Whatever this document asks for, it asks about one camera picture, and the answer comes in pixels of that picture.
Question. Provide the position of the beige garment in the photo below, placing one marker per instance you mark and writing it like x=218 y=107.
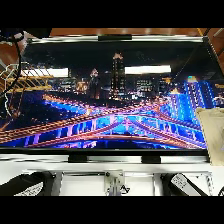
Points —
x=213 y=133

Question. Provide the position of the silver frame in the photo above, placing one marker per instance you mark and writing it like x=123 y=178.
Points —
x=113 y=181

